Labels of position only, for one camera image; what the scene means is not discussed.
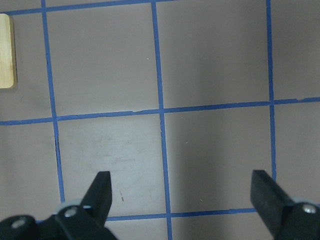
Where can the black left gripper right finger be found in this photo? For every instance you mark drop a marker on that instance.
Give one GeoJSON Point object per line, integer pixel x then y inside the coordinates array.
{"type": "Point", "coordinates": [286, 218]}

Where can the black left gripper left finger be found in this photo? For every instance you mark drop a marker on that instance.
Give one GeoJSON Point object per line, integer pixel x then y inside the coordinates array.
{"type": "Point", "coordinates": [86, 220]}

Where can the wooden cup rack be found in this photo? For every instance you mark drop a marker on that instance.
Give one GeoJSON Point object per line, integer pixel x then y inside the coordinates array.
{"type": "Point", "coordinates": [8, 67]}

